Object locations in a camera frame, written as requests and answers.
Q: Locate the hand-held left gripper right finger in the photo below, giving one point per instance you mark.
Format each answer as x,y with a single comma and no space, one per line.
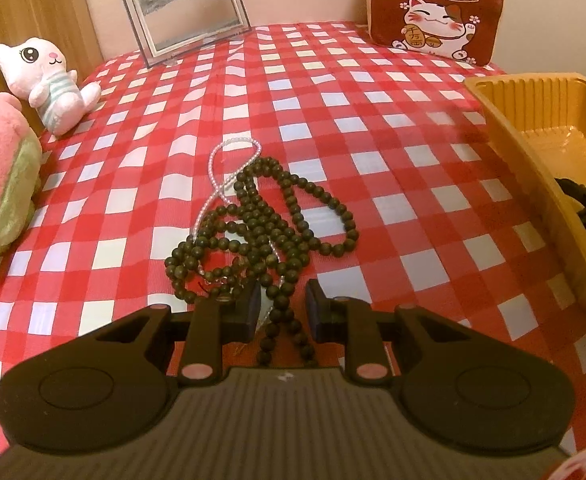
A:
315,306

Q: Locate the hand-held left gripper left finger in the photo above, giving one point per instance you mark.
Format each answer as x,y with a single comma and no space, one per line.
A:
251,307

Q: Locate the orange plastic tray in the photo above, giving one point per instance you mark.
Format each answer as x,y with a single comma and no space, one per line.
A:
538,160

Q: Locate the small brown bead strand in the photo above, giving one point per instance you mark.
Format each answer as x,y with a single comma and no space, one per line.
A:
223,280

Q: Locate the red white checkered tablecloth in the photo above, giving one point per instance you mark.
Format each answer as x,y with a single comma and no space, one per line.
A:
398,160

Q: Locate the white bunny plush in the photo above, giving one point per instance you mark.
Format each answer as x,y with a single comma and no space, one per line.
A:
48,85

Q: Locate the red lucky cat cushion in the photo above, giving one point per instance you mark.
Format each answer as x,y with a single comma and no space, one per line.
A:
433,10

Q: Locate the wooden panel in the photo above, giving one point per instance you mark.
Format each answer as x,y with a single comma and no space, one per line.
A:
23,5

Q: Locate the silver picture frame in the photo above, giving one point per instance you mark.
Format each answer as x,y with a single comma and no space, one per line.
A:
183,10

